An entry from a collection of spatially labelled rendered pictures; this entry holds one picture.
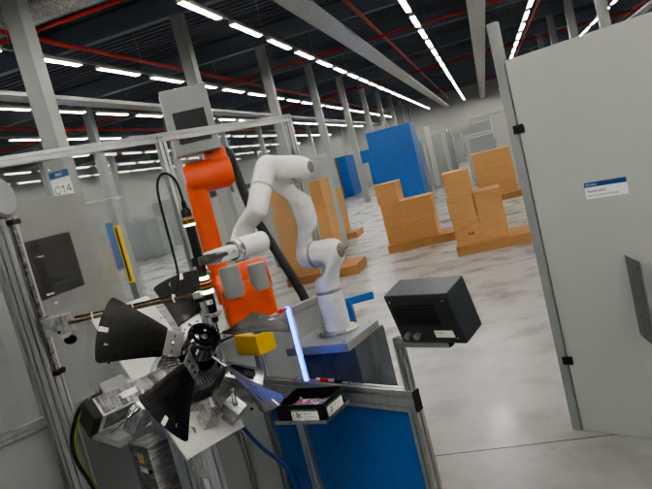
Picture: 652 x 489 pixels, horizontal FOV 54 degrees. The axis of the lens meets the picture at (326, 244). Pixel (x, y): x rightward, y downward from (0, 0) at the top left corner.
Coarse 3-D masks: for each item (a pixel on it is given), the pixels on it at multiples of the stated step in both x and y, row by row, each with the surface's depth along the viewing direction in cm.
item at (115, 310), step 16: (112, 304) 222; (112, 320) 220; (128, 320) 222; (144, 320) 224; (96, 336) 217; (112, 336) 219; (128, 336) 221; (144, 336) 223; (160, 336) 225; (96, 352) 216; (112, 352) 218; (128, 352) 221; (144, 352) 223; (160, 352) 225
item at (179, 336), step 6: (168, 330) 226; (168, 336) 226; (174, 336) 227; (180, 336) 228; (168, 342) 226; (180, 342) 228; (168, 348) 227; (174, 348) 227; (180, 348) 228; (168, 354) 227; (174, 354) 228
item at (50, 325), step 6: (66, 312) 248; (42, 318) 245; (48, 318) 244; (54, 318) 243; (60, 318) 242; (66, 318) 245; (72, 318) 248; (42, 324) 244; (48, 324) 244; (54, 324) 243; (60, 324) 243; (66, 324) 244; (72, 324) 248; (48, 330) 244; (54, 330) 243; (60, 330) 243; (66, 330) 243; (72, 330) 247; (48, 336) 244; (54, 336) 244
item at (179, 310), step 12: (192, 276) 250; (156, 288) 250; (168, 288) 248; (180, 288) 247; (192, 288) 245; (180, 300) 243; (192, 300) 241; (180, 312) 240; (192, 312) 238; (180, 324) 238
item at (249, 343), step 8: (240, 336) 283; (248, 336) 279; (256, 336) 276; (264, 336) 279; (272, 336) 282; (240, 344) 285; (248, 344) 280; (256, 344) 276; (264, 344) 278; (272, 344) 281; (240, 352) 286; (248, 352) 281; (256, 352) 278; (264, 352) 278
